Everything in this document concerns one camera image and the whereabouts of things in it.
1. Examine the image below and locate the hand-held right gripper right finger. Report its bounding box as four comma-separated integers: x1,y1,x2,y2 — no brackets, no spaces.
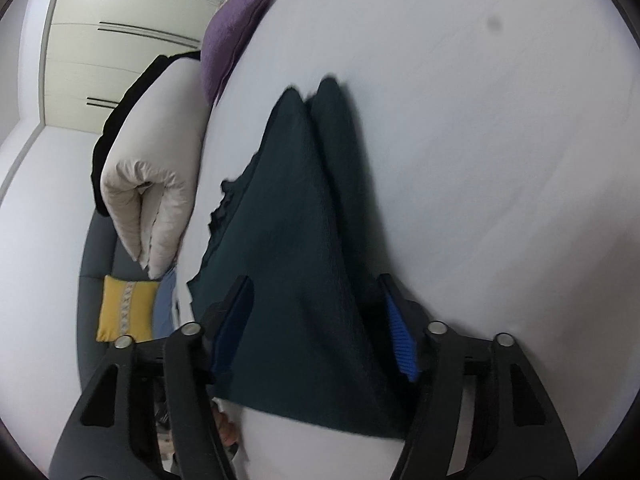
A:
376,273,579,480

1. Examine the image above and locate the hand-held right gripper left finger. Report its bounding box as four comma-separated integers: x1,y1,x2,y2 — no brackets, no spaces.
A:
49,275,256,480

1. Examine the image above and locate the dark green sweater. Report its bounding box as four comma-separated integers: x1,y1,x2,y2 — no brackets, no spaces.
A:
187,76,422,442

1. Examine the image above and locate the person's left hand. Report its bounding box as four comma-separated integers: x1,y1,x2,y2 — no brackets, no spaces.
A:
212,406,242,454

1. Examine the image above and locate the blue pillow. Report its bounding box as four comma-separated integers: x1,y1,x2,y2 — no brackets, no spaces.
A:
152,264,184,342

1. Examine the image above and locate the yellow cushion with patterned band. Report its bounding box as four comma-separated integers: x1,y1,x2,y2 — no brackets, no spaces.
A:
95,275,161,344

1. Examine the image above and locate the grey-blue upholstered headboard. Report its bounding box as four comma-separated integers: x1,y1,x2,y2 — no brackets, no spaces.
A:
75,212,173,413

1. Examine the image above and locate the folded beige duvet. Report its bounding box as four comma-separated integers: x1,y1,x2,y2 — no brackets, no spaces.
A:
100,57,211,281

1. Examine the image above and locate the bed with grey sheet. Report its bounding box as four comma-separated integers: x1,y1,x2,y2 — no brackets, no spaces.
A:
172,0,640,480

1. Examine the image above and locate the black cloth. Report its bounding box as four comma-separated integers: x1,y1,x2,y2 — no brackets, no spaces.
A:
90,50,203,219

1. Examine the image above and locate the cream wardrobe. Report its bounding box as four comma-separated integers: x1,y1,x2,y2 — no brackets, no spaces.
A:
40,0,247,137

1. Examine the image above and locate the purple cushion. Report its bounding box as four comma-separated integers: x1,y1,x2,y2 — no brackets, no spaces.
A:
199,0,274,106

